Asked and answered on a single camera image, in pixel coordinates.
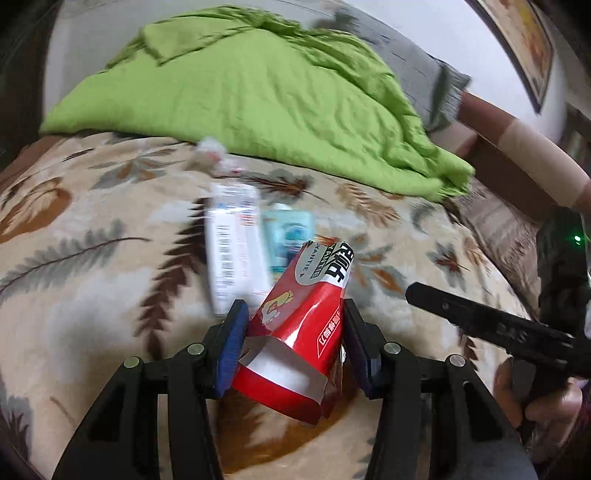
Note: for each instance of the green quilt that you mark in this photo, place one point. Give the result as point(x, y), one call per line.
point(267, 87)

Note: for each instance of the framed wall picture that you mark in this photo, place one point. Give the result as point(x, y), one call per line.
point(519, 29)

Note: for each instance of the white medicine box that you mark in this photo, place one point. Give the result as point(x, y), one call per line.
point(236, 259)

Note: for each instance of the person's right hand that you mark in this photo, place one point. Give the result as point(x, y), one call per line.
point(554, 415)

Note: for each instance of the grey pillow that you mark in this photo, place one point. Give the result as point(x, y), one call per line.
point(433, 87)

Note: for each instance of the crumpled clear plastic wrapper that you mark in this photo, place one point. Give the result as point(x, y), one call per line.
point(211, 157)

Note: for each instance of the red snack bag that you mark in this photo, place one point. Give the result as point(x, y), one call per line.
point(294, 338)

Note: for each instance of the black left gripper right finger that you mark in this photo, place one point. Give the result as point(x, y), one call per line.
point(389, 372)

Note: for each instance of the brown wooden headboard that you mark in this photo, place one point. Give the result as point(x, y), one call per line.
point(516, 162)

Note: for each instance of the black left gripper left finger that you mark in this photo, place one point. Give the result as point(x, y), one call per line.
point(201, 372)

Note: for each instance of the teal cartoon tissue pack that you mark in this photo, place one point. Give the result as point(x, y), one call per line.
point(286, 231)

